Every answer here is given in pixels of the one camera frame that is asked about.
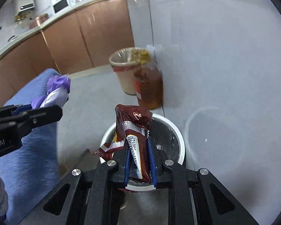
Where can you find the purple snack wrapper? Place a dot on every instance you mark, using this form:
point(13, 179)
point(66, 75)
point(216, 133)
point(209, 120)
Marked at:
point(56, 91)

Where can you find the white trash bin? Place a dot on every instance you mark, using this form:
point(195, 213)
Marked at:
point(175, 136)

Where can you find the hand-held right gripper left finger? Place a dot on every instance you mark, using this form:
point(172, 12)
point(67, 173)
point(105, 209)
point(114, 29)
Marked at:
point(127, 168)

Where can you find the brown kitchen cabinets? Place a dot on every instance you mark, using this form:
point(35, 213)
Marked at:
point(65, 42)

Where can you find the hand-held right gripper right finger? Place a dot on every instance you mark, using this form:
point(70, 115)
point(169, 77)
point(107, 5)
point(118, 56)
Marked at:
point(153, 166)

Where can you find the white water heater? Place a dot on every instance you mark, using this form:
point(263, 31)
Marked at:
point(25, 7)

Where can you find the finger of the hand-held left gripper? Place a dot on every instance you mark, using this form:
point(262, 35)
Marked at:
point(20, 109)
point(44, 116)

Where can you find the brown and white snack wrapper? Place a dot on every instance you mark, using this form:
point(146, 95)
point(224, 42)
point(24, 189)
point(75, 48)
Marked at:
point(131, 119)

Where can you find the cooking oil bottle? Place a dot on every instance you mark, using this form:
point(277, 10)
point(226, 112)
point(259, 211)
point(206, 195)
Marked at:
point(149, 86)

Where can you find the blue cloth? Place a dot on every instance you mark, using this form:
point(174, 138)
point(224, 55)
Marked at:
point(30, 164)

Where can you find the white microwave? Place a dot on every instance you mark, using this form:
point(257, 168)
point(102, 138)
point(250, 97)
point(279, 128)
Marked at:
point(60, 5)

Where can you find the beige trash bin with liner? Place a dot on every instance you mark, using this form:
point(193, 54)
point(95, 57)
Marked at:
point(124, 79)

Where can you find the copper-coloured box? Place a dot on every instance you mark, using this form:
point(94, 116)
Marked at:
point(38, 21)

